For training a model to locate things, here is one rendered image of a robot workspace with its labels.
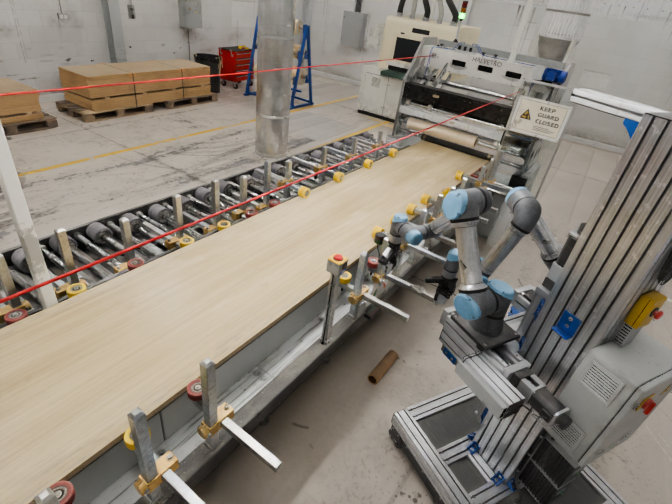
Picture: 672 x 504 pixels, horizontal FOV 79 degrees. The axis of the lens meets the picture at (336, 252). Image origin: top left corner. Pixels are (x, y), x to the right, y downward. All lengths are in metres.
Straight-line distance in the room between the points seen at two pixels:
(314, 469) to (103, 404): 1.26
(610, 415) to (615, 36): 9.39
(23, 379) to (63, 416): 0.25
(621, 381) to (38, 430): 1.99
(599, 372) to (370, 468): 1.36
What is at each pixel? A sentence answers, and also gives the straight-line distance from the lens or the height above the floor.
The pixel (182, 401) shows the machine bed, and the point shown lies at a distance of 1.86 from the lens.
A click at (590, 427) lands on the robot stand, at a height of 0.95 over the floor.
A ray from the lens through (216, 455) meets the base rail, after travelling 1.80.
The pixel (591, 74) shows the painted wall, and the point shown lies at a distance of 10.75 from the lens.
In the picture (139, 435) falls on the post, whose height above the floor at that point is 1.09.
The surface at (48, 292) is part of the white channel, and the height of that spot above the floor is 0.97.
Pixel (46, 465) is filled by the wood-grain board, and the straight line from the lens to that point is 1.67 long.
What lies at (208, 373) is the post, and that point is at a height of 1.13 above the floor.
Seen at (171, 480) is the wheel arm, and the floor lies 0.83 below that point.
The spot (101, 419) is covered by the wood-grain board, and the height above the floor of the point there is 0.90.
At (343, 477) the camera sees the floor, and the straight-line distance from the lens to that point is 2.56.
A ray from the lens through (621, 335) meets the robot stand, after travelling 1.91.
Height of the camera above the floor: 2.24
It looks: 33 degrees down
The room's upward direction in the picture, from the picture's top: 9 degrees clockwise
